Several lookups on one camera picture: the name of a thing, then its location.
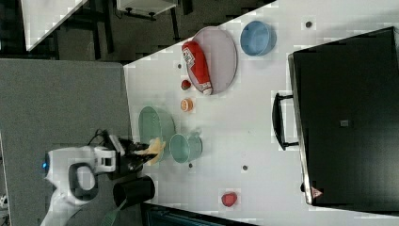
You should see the white side table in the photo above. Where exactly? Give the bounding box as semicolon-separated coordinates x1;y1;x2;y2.
21;0;88;52

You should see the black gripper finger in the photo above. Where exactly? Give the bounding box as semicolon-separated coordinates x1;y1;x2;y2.
130;153;156;169
126;140;150;151

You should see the grey round plate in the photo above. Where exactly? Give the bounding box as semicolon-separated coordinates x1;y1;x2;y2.
193;26;237;95

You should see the large red strawberry toy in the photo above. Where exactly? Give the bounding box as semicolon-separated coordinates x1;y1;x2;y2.
221;192;238;207

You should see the peeled plush banana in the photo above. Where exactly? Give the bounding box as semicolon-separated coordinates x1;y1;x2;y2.
136;137;166;166

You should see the green colander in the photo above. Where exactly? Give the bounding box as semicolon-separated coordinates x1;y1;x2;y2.
138;106;176;163

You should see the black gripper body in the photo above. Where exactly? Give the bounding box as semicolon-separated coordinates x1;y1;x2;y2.
107;137;143;180

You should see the blue bowl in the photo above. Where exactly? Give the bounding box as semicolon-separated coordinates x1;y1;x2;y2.
240;21;277;57

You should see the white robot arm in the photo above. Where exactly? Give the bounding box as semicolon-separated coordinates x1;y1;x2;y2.
40;136;165;226

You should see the small red strawberry toy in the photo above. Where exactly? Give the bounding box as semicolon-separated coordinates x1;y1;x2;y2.
181;80;191;90

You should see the green mug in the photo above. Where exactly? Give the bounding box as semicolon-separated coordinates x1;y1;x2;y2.
169;132;202;164

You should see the black cylinder container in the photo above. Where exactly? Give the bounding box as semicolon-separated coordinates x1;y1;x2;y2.
113;176;155;207

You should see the orange slice toy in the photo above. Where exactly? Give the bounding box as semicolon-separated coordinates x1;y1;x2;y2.
181;98;194;112

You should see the red plush ketchup bottle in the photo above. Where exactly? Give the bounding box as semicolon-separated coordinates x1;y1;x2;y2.
182;40;213;95

